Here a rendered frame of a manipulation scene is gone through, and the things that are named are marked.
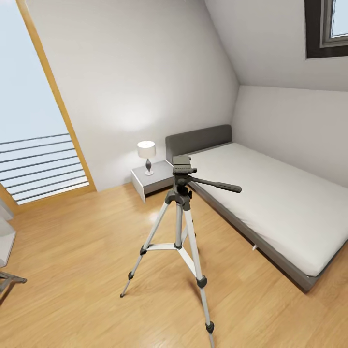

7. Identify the camera tripod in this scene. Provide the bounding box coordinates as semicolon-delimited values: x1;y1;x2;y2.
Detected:
120;155;242;348

